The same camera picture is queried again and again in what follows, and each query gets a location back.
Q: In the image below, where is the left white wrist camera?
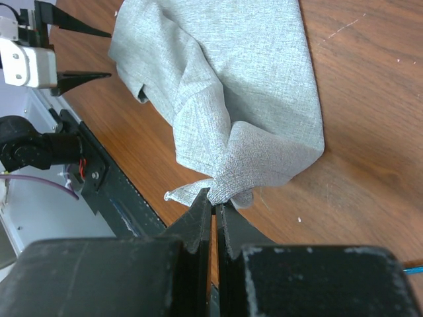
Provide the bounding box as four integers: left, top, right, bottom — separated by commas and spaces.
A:
1, 17, 58, 88

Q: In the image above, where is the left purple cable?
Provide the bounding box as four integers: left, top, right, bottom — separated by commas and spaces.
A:
0, 174, 80, 201

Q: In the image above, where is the blue metallic fork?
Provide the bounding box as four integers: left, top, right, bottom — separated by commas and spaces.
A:
404, 265, 423, 275

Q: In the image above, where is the grey cloth napkin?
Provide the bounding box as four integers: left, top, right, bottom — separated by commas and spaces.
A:
109, 1, 325, 208

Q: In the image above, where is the aluminium frame rail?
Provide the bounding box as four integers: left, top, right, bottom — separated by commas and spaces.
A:
1, 85, 114, 256

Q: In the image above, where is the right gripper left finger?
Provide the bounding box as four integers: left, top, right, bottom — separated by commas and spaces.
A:
162, 188, 212, 316

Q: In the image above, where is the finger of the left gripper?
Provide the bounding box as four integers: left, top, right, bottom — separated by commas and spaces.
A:
34, 1, 112, 37
51, 71, 112, 96

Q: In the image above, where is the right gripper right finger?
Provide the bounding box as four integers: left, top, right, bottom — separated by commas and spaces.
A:
216, 203, 274, 316

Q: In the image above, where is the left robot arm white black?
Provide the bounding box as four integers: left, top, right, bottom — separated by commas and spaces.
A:
1, 1, 111, 172

